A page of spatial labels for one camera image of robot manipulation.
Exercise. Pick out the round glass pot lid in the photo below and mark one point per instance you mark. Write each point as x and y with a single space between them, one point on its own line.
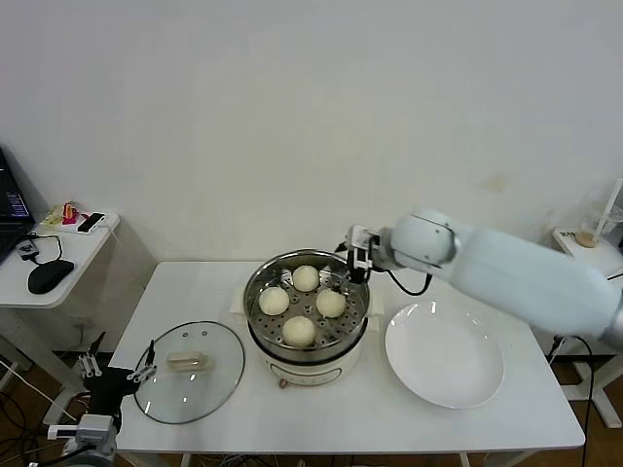
209 389

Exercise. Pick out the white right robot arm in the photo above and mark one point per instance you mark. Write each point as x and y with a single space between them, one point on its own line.
511 272

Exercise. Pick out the black laptop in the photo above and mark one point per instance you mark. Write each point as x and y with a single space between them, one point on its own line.
10 228

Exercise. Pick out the black computer mouse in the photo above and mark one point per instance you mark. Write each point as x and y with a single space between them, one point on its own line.
48 277

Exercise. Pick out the black and white phone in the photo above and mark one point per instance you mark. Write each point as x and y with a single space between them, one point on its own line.
91 222

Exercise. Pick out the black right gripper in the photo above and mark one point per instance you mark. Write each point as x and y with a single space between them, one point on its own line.
360 275

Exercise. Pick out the pink and red packet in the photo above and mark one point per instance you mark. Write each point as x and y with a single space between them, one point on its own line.
71 213

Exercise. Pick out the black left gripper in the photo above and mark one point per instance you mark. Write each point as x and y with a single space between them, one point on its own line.
109 386

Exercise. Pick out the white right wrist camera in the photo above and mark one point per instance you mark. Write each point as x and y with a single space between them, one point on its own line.
361 243

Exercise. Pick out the white side table with cup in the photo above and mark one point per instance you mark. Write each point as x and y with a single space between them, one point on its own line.
608 260

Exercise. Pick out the cream electric cooking pot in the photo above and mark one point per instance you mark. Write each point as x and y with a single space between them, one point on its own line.
316 374

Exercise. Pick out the white wall socket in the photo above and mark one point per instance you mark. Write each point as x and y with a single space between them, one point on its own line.
82 322

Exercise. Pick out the stainless steel steamer basket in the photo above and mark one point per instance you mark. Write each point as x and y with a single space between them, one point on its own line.
355 316

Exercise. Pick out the yellow snack packet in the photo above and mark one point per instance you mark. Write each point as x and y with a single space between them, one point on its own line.
52 218

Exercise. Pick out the white side table with laptop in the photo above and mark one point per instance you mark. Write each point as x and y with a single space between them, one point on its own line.
83 253

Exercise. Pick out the plastic cup with straw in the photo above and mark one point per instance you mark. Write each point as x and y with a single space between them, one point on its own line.
586 238

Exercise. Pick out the large white plate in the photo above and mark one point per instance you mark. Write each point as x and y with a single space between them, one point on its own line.
444 360

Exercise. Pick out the white steamed baozi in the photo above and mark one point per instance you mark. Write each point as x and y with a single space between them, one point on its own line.
298 331
274 300
305 278
331 303

